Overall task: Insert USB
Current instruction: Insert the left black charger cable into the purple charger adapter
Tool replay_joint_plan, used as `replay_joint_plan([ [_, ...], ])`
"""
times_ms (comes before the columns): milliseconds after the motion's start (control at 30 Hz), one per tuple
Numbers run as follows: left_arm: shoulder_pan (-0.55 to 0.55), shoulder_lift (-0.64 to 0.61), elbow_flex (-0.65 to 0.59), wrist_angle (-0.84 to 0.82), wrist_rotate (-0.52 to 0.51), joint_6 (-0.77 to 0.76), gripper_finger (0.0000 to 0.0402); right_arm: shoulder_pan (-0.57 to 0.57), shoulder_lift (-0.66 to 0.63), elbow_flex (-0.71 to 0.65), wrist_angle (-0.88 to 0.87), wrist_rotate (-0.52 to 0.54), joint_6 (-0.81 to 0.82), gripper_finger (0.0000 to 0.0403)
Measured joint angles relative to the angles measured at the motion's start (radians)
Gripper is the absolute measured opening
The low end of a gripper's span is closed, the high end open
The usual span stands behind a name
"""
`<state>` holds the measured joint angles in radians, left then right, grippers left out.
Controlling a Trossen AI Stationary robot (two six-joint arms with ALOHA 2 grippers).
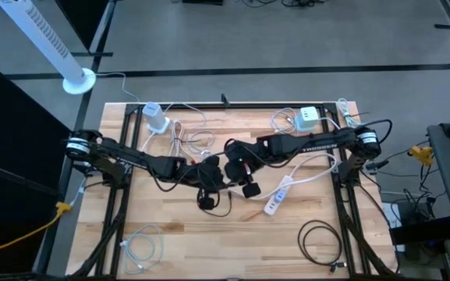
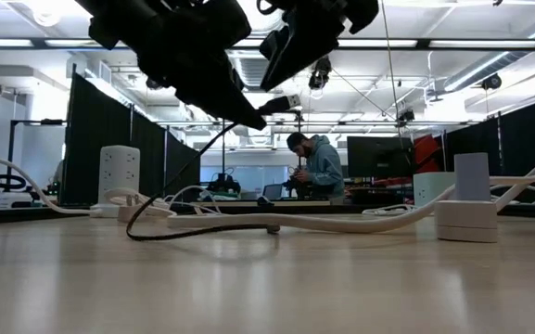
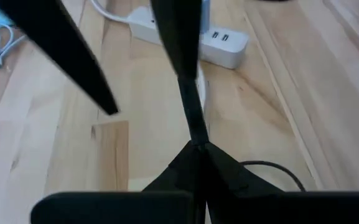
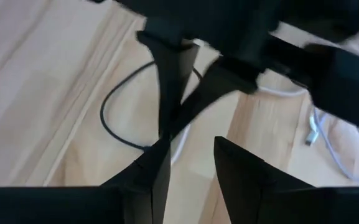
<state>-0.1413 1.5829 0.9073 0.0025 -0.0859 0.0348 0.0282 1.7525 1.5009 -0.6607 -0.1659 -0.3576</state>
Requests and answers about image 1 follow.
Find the white tower power strip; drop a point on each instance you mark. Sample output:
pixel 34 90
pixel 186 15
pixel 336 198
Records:
pixel 152 113

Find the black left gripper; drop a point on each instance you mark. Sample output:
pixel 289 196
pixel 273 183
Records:
pixel 209 175

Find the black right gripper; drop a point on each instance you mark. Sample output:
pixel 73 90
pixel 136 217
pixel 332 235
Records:
pixel 236 168

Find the small black clamp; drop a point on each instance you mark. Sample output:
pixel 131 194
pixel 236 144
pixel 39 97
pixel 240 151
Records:
pixel 225 100

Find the white paper sheet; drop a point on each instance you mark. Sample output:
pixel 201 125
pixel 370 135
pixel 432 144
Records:
pixel 392 218

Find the small white bracket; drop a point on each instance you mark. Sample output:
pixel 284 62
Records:
pixel 335 168

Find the black box on floor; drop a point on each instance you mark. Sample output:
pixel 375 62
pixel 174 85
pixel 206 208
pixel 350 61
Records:
pixel 413 212

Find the white tower fan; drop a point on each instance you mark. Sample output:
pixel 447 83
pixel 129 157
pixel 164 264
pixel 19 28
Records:
pixel 39 33

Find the mint green cube socket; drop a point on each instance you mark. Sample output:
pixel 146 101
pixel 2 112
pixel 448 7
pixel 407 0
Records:
pixel 306 117

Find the large black partition panel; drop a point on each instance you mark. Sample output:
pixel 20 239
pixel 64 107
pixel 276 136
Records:
pixel 6 117

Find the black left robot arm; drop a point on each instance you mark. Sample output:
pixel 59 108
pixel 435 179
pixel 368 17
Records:
pixel 131 160

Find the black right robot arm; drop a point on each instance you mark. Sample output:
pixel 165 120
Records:
pixel 318 146

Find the yellow plug connector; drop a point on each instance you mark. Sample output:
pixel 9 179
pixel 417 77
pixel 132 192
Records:
pixel 419 152

